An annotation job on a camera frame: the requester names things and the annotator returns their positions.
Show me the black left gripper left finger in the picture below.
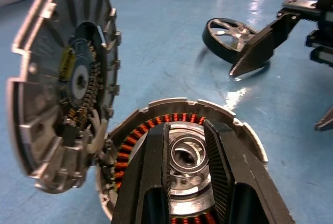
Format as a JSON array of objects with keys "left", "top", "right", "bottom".
[{"left": 111, "top": 122, "right": 173, "bottom": 224}]

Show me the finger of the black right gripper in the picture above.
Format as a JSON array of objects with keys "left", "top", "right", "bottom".
[
  {"left": 228, "top": 13, "right": 306, "bottom": 79},
  {"left": 314, "top": 106, "right": 333, "bottom": 133}
]

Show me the silver motor housing lid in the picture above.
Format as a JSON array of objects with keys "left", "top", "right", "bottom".
[{"left": 7, "top": 0, "right": 122, "bottom": 195}]

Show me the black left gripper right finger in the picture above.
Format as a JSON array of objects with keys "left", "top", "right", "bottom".
[{"left": 203, "top": 119, "right": 297, "bottom": 224}]

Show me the black spoked rotor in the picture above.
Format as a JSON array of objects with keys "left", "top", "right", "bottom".
[{"left": 202, "top": 17, "right": 271, "bottom": 73}]

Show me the silver round motor housing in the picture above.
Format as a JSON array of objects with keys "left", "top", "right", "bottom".
[{"left": 95, "top": 97, "right": 268, "bottom": 224}]

